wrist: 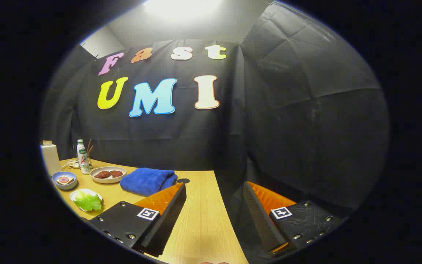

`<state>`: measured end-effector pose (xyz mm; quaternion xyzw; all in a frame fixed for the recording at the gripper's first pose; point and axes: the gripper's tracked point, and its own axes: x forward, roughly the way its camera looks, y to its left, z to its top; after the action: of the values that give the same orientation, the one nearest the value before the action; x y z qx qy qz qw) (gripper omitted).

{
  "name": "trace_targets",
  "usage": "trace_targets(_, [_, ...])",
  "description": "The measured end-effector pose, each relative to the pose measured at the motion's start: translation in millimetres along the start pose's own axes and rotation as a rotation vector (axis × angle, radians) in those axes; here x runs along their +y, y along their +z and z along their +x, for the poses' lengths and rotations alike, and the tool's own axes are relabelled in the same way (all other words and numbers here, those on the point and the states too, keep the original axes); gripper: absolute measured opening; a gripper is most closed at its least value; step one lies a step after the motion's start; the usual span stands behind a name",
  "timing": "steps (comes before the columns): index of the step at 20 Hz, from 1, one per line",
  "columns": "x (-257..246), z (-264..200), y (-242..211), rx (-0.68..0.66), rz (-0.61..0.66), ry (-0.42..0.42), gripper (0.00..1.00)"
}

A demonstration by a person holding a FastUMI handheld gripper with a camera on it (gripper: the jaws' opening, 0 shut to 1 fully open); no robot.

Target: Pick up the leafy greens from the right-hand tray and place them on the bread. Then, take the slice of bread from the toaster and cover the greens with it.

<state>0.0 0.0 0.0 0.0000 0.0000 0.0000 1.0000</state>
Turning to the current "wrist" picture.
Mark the white square plate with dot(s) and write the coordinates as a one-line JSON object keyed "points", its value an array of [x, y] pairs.
{"points": [[74, 194]]}

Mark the brown meat piece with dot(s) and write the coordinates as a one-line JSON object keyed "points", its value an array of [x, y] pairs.
{"points": [[116, 173], [102, 174]]}

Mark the blue folded towel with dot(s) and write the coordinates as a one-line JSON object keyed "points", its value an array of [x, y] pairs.
{"points": [[145, 181]]}

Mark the black backdrop cloth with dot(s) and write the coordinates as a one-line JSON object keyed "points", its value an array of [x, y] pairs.
{"points": [[288, 128]]}

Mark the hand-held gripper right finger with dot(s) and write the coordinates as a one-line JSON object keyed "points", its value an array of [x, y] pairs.
{"points": [[260, 220]]}

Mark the brown wooden chopstick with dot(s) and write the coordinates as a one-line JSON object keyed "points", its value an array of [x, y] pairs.
{"points": [[89, 146], [91, 149]]}

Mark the pink ham slice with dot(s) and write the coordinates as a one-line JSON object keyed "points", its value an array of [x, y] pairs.
{"points": [[63, 179]]}

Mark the bread slice under ham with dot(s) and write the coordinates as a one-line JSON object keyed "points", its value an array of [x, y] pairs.
{"points": [[71, 180]]}

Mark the white divided seasoning dish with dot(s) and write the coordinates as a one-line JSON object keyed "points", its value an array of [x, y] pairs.
{"points": [[72, 164]]}

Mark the black round table grommet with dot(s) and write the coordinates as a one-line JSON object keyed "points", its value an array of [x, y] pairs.
{"points": [[183, 180]]}

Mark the white drink bottle green cap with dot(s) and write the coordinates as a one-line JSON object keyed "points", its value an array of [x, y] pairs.
{"points": [[83, 161]]}

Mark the cream plate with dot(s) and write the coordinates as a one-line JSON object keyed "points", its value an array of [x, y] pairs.
{"points": [[108, 180]]}

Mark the white toaster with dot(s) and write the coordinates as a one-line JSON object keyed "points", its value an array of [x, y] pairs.
{"points": [[51, 160]]}

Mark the green lettuce leaf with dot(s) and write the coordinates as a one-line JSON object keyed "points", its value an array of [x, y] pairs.
{"points": [[90, 202]]}

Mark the clear utensil holder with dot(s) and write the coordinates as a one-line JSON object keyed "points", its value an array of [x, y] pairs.
{"points": [[89, 162]]}

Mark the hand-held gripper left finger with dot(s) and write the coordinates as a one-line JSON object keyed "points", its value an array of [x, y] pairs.
{"points": [[167, 223]]}

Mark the blue plate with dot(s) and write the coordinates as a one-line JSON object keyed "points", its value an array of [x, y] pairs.
{"points": [[64, 186]]}

